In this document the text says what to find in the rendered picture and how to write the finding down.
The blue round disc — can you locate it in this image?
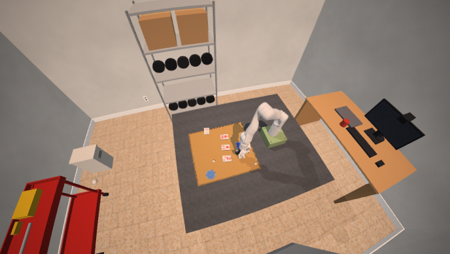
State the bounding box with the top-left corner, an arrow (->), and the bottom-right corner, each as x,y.
206,170 -> 215,179

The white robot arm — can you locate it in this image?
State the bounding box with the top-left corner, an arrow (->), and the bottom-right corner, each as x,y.
239,102 -> 288,154

